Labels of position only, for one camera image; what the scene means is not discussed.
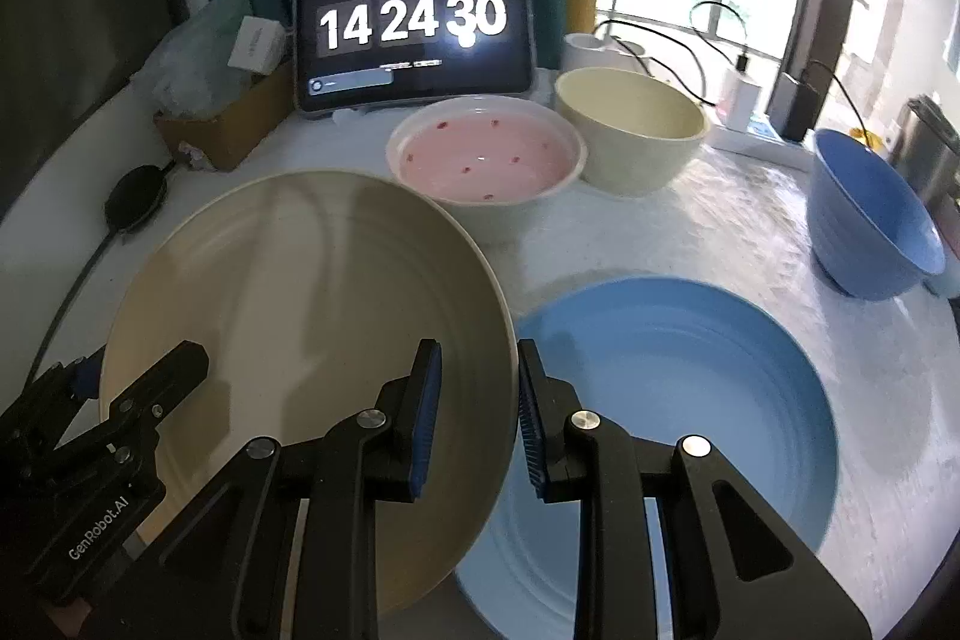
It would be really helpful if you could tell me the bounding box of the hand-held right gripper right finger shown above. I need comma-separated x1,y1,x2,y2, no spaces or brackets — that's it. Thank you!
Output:
516,338,875,640

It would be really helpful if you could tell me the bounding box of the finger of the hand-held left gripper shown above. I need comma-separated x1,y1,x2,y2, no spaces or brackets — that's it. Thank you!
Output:
45,340,210,495
0,346,107,461

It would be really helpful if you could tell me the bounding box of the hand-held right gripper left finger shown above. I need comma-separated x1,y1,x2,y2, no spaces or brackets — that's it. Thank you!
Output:
90,338,445,640

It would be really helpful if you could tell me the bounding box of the beige plate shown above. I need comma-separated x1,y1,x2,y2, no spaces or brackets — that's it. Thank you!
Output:
99,169,518,618

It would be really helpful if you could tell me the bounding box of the pink speckled bowl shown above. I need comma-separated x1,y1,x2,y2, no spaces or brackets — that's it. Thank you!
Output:
385,94,587,227

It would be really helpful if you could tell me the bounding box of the blue bowl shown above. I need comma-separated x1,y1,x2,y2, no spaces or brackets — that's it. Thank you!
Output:
806,128,947,301

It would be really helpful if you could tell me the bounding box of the light blue plate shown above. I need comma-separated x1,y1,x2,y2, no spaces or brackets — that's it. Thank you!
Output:
450,277,839,640

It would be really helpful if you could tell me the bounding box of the black round puck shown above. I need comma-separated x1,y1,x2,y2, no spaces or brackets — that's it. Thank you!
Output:
105,164,170,233

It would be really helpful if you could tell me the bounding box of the cardboard box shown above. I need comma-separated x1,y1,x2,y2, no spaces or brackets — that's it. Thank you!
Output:
154,59,295,172

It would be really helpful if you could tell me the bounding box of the white textured tablecloth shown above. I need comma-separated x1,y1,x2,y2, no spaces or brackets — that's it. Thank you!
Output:
0,77,960,640

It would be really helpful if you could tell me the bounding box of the cream bowl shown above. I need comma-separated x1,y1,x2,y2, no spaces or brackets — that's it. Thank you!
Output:
553,68,712,197

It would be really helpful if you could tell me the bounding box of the small white box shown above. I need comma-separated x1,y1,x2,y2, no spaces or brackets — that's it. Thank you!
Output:
229,15,287,77

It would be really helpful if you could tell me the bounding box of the tablet with clock display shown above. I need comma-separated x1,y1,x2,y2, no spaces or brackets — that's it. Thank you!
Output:
292,0,538,121

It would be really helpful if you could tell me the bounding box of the white power strip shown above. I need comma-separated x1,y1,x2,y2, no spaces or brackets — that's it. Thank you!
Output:
703,113,817,160

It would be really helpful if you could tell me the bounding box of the white desk lamp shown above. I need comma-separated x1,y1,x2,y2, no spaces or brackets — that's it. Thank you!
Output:
562,32,655,76

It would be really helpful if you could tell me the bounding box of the white charger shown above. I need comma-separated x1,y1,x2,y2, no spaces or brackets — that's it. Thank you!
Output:
716,66,763,130

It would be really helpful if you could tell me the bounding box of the black charger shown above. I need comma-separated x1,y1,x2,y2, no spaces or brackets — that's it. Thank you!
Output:
765,72,820,143

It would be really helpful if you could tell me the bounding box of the stainless steel tumbler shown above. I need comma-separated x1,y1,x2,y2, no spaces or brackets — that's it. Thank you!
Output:
896,94,960,215

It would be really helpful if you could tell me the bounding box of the black puck cable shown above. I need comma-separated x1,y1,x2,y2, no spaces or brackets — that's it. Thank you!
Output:
24,226,115,390

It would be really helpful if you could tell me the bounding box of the black charger cable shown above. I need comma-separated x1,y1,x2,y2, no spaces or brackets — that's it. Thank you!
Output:
688,0,752,73
804,59,875,150

